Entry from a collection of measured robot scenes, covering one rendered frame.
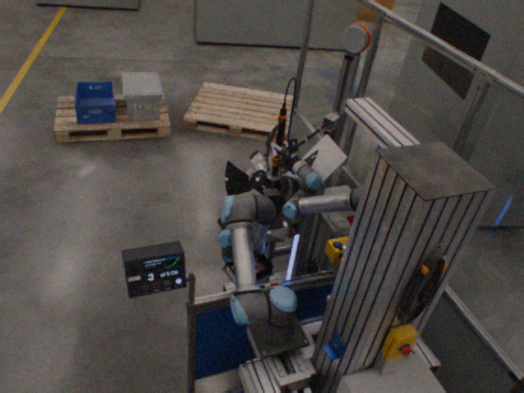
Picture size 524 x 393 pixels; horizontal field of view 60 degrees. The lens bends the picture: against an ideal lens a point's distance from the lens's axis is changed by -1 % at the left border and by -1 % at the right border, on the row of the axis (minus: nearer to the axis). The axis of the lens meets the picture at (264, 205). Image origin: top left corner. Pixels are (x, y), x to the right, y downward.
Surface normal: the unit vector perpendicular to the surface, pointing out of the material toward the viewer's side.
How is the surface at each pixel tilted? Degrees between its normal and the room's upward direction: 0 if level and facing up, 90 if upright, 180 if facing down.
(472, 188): 0
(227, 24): 90
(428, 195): 0
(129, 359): 0
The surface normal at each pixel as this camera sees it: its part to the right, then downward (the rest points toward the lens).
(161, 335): 0.11, -0.77
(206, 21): 0.14, 0.63
